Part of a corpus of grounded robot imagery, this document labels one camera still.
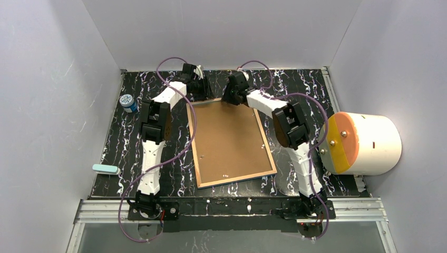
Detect aluminium rail base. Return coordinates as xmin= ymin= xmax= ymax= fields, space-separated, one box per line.
xmin=67 ymin=198 xmax=396 ymax=252

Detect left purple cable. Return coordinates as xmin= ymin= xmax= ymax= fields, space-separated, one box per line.
xmin=118 ymin=56 xmax=198 ymax=244

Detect small blue lidded jar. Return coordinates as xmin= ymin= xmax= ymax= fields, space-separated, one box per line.
xmin=119 ymin=94 xmax=138 ymax=113

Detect light blue eraser block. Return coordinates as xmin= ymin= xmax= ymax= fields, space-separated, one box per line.
xmin=92 ymin=164 xmax=120 ymax=175

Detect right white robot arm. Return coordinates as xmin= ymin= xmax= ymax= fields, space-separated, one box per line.
xmin=222 ymin=71 xmax=329 ymax=222

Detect purple cable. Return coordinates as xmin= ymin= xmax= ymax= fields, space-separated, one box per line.
xmin=118 ymin=56 xmax=198 ymax=244
xmin=237 ymin=60 xmax=329 ymax=241

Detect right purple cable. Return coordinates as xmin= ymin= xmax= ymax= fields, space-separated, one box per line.
xmin=237 ymin=60 xmax=329 ymax=241

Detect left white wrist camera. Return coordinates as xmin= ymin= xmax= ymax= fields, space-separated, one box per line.
xmin=194 ymin=65 xmax=203 ymax=80

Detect white cylinder with orange face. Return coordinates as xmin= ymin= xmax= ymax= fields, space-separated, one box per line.
xmin=318 ymin=112 xmax=402 ymax=176

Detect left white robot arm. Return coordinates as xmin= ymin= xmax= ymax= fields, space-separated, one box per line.
xmin=128 ymin=63 xmax=210 ymax=220

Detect blue wooden picture frame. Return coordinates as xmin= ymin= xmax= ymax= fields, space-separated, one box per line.
xmin=186 ymin=98 xmax=278 ymax=190

